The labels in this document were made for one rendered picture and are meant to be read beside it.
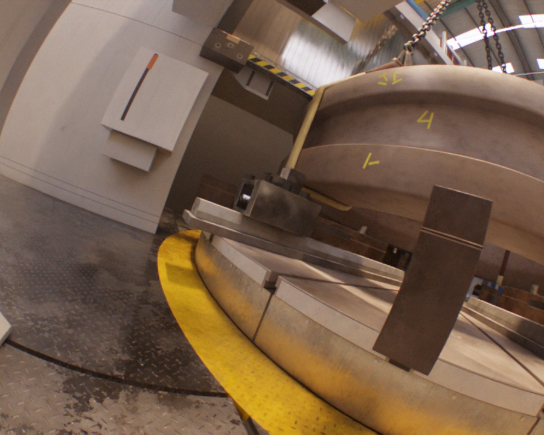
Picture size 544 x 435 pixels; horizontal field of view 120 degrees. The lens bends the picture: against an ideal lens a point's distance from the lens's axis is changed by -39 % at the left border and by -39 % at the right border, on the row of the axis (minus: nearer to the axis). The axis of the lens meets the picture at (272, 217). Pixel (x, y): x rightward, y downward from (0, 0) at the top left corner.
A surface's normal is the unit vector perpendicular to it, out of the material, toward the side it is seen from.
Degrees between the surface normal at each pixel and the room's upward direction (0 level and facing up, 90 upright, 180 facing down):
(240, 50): 90
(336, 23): 90
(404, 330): 90
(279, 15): 90
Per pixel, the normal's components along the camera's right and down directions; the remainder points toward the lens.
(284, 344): -0.69, -0.26
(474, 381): -0.55, -0.21
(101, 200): 0.40, 0.15
